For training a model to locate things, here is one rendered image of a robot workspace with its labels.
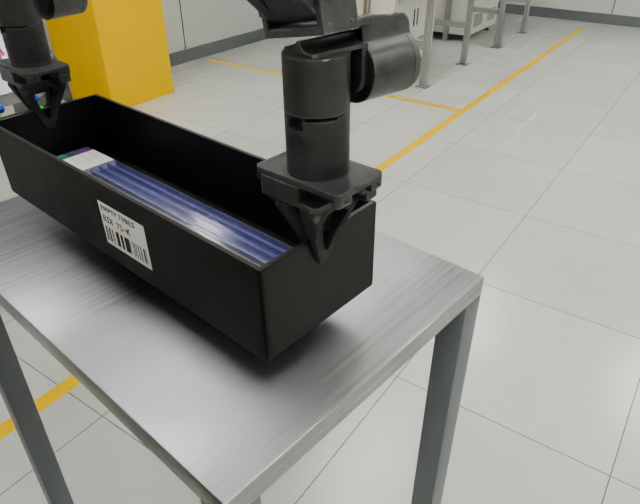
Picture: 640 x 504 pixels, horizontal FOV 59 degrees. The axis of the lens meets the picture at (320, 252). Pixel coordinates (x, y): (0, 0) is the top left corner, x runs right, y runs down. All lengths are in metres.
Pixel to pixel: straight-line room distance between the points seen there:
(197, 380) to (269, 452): 0.12
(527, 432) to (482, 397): 0.15
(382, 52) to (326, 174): 0.11
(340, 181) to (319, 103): 0.07
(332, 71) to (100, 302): 0.44
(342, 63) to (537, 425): 1.39
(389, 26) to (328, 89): 0.09
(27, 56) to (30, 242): 0.26
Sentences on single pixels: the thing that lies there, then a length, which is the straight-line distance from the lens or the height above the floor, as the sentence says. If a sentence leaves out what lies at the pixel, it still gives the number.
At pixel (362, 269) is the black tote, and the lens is 0.64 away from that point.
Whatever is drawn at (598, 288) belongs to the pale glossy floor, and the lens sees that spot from 2.32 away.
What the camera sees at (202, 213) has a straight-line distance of 0.75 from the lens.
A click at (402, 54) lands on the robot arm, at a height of 1.12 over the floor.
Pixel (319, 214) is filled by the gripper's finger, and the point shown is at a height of 1.00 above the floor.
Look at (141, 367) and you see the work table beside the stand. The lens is 0.66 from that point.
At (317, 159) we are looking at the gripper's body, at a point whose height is 1.04.
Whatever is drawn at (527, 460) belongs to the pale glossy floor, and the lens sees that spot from 1.64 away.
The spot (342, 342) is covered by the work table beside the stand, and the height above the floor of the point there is 0.80.
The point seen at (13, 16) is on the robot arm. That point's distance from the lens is 0.94.
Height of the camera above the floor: 1.24
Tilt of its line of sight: 33 degrees down
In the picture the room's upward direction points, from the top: straight up
